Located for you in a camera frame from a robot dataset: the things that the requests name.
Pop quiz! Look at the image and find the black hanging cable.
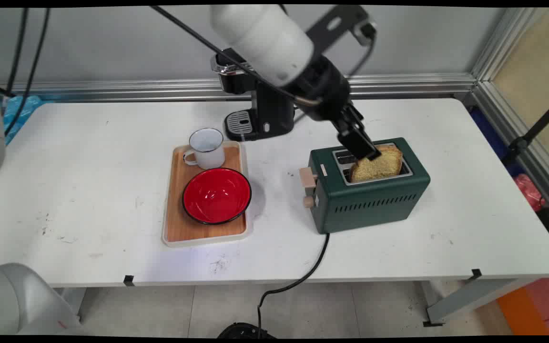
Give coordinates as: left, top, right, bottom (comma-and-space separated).
5, 8, 29, 96
4, 8, 51, 138

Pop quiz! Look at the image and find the black round object on floor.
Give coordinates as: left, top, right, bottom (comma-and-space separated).
217, 322, 277, 339

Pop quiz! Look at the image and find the aluminium frame rail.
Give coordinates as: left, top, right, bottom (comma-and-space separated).
0, 72, 476, 102

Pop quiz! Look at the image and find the black tripod leg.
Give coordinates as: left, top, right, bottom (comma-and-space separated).
502, 91, 549, 162

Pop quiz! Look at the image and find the red bowl with black rim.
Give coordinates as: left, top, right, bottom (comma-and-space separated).
182, 168, 252, 225

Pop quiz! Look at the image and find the dark green toaster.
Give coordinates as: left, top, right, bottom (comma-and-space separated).
299, 137, 431, 235

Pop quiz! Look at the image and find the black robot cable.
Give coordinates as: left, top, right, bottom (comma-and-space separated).
151, 5, 323, 106

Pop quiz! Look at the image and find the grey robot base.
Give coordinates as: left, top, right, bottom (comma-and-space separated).
0, 263, 84, 336

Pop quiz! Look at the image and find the toasted bread slice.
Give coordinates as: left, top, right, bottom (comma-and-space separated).
349, 144, 403, 183

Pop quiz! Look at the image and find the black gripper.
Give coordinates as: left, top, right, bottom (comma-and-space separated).
288, 56, 382, 161

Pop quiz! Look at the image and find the red plastic bag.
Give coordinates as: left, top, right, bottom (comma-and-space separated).
514, 173, 547, 212

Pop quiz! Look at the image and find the white enamel mug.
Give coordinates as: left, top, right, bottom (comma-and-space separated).
183, 128, 226, 171

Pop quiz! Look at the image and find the grey table leg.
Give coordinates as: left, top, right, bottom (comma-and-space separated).
422, 278, 537, 327

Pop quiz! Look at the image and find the black toaster power cable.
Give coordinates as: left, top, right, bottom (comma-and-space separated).
257, 232, 330, 337

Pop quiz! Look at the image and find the black coffee machine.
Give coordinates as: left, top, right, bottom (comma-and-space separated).
211, 48, 296, 142

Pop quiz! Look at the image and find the blue plastic bag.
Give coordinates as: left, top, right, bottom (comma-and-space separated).
2, 94, 44, 145

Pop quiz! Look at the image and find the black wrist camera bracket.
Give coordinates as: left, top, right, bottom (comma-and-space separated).
305, 5, 378, 50

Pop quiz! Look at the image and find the wooden tray with white rim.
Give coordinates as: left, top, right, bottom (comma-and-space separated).
162, 141, 254, 248

